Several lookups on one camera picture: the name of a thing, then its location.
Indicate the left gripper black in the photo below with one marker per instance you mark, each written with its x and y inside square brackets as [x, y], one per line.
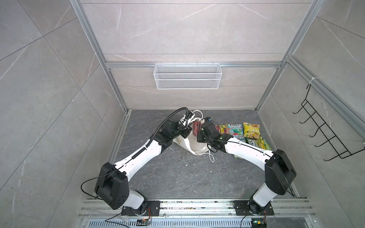
[187, 130]

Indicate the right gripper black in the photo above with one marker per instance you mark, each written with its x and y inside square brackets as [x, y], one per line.
[199, 137]

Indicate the white floral paper bag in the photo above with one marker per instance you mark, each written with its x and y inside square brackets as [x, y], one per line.
[190, 143]

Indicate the magenta snack packet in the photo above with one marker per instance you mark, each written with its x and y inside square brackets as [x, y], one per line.
[196, 126]

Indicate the yellow orange snack packet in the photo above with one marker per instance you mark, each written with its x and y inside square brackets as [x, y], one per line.
[222, 129]

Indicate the teal mint candy packet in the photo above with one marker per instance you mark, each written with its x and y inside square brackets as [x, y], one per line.
[236, 130]

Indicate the yellow green snack packet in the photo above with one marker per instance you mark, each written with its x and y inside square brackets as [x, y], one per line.
[251, 130]

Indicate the yellow lemon candy packet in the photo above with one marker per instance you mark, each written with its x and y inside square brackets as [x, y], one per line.
[239, 148]

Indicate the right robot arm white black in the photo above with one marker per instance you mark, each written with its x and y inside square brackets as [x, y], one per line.
[279, 171]

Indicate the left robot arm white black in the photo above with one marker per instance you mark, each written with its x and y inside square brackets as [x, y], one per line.
[112, 184]

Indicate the green circuit board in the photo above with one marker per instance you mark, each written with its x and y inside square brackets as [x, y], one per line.
[258, 223]

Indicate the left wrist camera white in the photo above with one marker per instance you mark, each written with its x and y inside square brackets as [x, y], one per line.
[187, 119]

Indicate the white wire mesh basket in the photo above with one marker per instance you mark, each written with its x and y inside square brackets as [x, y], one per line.
[187, 76]

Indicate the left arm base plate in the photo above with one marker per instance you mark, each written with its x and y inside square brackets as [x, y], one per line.
[151, 207]

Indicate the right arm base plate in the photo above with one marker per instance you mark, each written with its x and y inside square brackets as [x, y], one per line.
[247, 207]

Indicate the aluminium front rail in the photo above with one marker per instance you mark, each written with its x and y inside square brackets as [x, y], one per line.
[215, 208]

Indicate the black wire hook rack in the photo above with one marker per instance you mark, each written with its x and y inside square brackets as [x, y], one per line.
[331, 138]

